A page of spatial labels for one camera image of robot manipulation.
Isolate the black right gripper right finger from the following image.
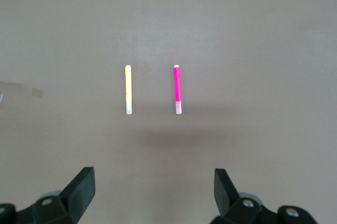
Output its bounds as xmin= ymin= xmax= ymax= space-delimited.
xmin=210 ymin=168 xmax=319 ymax=224

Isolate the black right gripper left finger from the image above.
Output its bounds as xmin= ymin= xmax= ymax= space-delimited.
xmin=0 ymin=166 xmax=96 ymax=224

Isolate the pink pen with white cap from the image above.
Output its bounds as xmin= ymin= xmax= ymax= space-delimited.
xmin=173 ymin=64 xmax=183 ymax=115

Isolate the yellow pen with white cap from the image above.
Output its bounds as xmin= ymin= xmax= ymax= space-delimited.
xmin=124 ymin=64 xmax=134 ymax=115

